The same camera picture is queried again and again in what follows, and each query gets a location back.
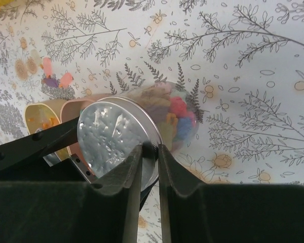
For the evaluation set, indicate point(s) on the purple popsicle candy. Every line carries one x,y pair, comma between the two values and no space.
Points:
51,82

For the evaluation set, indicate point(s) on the silver jar lid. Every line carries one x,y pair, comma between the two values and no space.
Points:
109,129

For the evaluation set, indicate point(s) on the floral table mat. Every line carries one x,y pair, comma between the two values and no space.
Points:
243,62

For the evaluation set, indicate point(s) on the beige oval candy box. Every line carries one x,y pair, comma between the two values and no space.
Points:
44,115

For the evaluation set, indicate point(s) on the light pink popsicle candy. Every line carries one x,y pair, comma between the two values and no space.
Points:
66,80

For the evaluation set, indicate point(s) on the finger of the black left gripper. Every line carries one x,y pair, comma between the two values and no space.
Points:
22,161

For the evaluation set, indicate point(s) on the pink oval candy box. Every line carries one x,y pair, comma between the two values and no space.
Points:
70,110

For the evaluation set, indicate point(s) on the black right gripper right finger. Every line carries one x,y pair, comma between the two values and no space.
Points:
194,211

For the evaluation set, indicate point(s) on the silver metal scoop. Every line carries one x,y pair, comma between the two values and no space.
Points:
51,159

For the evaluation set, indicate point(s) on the clear popsicle candy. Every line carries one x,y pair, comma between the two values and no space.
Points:
36,57

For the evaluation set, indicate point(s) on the clear glass jar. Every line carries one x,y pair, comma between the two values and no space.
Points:
172,109

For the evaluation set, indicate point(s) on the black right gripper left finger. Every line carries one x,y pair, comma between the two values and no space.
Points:
104,211

